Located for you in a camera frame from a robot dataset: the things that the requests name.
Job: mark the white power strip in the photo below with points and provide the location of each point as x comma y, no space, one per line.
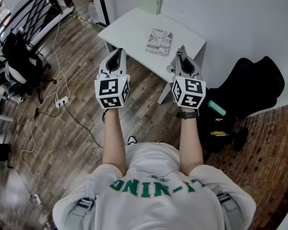
62,102

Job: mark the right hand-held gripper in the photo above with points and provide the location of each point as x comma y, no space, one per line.
189,92

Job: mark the person's right forearm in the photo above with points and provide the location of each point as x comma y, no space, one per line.
190,140

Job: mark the black office chair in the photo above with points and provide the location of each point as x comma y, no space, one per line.
19,56

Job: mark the yellow packet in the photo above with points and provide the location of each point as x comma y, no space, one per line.
218,133

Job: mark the white table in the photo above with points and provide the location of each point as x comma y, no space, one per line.
132,30

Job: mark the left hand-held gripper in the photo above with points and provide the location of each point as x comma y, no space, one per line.
111,90

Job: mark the printed flag cover book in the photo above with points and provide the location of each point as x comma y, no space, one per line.
158,42

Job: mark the clear plastic bottle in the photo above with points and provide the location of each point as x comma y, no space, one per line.
93,12

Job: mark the person's left forearm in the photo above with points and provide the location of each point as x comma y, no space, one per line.
114,140

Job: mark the black wristwatch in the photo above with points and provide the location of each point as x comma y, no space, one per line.
188,115

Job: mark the yellow and black tape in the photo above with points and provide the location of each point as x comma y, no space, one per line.
79,17

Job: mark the teal bottle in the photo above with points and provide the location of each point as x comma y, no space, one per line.
217,108

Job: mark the black coat stand pole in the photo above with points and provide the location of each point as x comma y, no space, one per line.
103,6

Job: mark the black and white shoe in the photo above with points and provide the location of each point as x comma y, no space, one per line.
132,140

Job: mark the white t-shirt with green print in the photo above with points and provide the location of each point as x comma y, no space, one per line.
153,212

